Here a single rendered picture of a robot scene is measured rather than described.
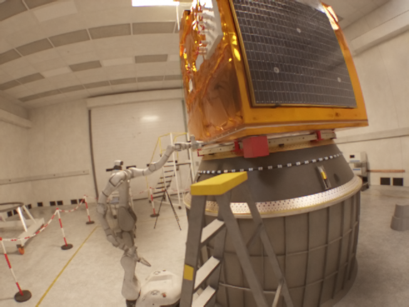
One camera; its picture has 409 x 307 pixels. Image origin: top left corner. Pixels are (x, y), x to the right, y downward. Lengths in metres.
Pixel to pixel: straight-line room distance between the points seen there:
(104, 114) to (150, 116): 2.29
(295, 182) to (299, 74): 0.87
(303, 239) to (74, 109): 10.43
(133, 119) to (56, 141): 4.23
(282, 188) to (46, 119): 10.92
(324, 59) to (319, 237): 1.60
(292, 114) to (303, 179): 0.52
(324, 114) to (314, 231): 0.99
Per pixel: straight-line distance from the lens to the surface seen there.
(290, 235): 1.63
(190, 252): 1.03
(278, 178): 1.61
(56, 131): 10.90
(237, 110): 1.37
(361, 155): 6.51
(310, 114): 1.72
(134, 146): 9.53
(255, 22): 1.74
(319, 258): 1.86
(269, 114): 1.44
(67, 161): 10.45
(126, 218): 1.91
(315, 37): 2.17
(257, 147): 1.36
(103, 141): 9.81
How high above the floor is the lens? 1.64
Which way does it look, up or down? 1 degrees up
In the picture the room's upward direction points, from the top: 7 degrees counter-clockwise
